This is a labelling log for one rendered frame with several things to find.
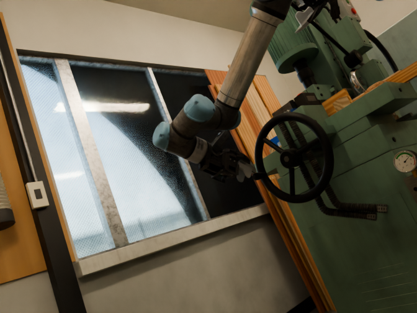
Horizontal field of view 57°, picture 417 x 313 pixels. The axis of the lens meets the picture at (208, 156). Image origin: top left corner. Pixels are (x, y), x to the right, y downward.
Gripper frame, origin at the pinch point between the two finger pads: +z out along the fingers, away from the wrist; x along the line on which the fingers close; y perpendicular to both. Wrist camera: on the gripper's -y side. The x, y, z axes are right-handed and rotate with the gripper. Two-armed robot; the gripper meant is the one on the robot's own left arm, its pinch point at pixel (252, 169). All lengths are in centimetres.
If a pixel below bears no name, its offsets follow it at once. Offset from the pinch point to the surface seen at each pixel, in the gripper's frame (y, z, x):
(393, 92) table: -14.7, 19.7, 41.3
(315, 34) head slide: -65, 21, 18
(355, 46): -58, 33, 27
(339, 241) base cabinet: 16.3, 36.3, 3.2
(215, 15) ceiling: -249, 58, -111
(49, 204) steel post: -15, -39, -105
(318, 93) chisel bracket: -34.8, 21.3, 14.7
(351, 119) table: -13.7, 19.4, 26.7
